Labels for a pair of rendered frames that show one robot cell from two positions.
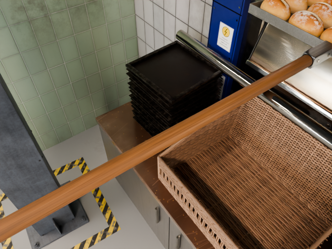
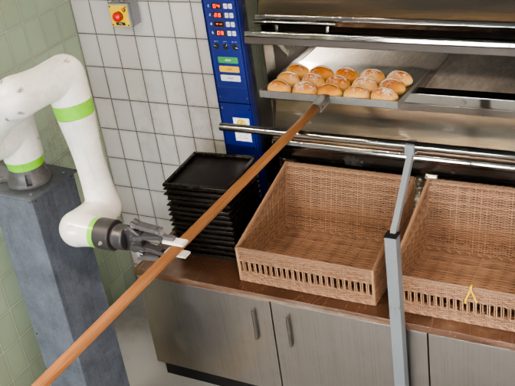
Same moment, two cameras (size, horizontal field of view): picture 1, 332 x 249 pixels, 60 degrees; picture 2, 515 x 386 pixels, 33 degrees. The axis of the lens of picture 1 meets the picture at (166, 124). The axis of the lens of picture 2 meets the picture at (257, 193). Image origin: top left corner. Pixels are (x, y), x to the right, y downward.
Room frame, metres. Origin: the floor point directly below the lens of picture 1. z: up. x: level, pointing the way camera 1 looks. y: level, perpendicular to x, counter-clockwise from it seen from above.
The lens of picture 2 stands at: (-1.94, 0.98, 2.46)
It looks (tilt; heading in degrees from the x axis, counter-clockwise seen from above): 29 degrees down; 337
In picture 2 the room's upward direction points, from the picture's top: 9 degrees counter-clockwise
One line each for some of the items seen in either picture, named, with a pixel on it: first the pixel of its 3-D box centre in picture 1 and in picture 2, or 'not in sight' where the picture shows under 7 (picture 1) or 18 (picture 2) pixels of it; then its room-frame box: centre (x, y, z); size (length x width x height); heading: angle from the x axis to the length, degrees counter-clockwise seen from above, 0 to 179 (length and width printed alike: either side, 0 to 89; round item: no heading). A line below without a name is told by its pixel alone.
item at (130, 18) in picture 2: not in sight; (124, 13); (1.42, 0.04, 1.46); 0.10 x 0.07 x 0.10; 36
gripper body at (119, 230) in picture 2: not in sight; (129, 238); (0.17, 0.51, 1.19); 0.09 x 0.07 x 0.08; 36
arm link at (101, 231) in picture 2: not in sight; (109, 233); (0.23, 0.55, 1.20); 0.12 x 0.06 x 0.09; 126
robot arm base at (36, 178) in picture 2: not in sight; (16, 169); (0.79, 0.69, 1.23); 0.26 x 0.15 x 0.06; 32
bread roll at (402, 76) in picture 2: not in sight; (399, 77); (0.57, -0.70, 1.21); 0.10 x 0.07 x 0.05; 39
